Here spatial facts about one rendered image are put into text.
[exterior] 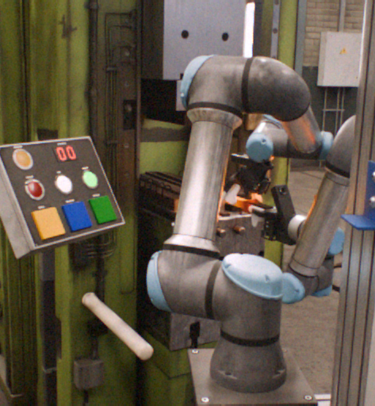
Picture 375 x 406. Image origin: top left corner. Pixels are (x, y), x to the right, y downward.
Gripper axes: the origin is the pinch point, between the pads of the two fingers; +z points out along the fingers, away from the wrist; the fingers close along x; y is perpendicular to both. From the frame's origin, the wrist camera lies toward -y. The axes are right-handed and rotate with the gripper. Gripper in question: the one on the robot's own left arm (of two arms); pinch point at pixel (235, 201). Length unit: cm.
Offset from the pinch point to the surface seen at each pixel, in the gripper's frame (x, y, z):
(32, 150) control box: -63, -13, -14
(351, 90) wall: 565, -465, 243
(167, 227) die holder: -15.7, -8.6, 16.7
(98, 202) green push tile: -44.9, -3.6, -1.5
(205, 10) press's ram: -3, -44, -42
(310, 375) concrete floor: 78, 11, 108
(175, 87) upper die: -12.3, -33.2, -20.8
